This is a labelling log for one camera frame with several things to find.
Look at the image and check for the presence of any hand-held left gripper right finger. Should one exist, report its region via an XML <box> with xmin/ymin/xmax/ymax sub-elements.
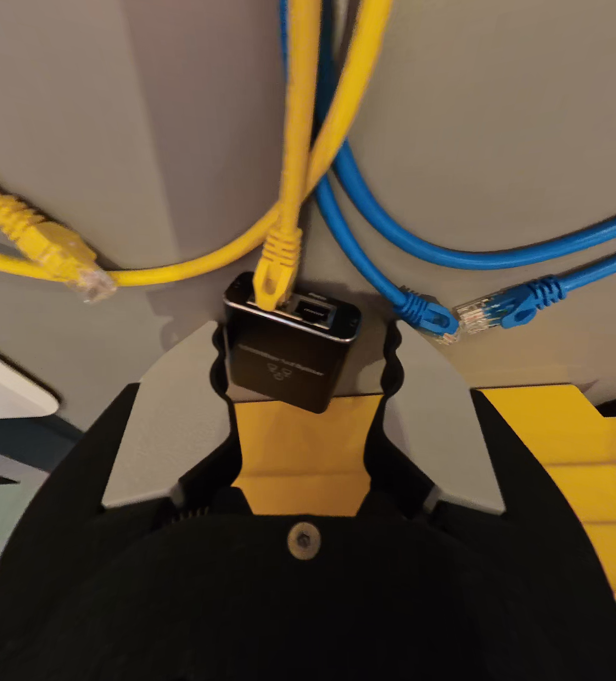
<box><xmin>363</xmin><ymin>319</ymin><xmax>506</xmax><ymax>518</ymax></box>

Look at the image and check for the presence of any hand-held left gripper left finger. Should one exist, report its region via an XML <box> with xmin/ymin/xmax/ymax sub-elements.
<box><xmin>101</xmin><ymin>319</ymin><xmax>244</xmax><ymax>511</ymax></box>

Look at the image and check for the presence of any black ethernet splitter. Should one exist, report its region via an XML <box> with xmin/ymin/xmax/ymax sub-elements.
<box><xmin>223</xmin><ymin>271</ymin><xmax>363</xmax><ymax>415</ymax></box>

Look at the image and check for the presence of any yellow plastic bin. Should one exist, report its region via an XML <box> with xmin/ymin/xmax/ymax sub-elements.
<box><xmin>231</xmin><ymin>384</ymin><xmax>616</xmax><ymax>604</ymax></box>

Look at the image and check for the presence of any yellow ethernet cable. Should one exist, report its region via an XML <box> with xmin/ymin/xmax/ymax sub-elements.
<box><xmin>0</xmin><ymin>0</ymin><xmax>395</xmax><ymax>312</ymax></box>

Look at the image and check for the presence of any white sign stand base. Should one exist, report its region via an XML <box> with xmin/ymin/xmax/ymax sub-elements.
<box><xmin>0</xmin><ymin>336</ymin><xmax>60</xmax><ymax>422</ymax></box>

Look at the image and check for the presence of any blue ethernet cable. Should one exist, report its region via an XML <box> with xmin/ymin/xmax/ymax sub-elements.
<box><xmin>279</xmin><ymin>0</ymin><xmax>616</xmax><ymax>348</ymax></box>

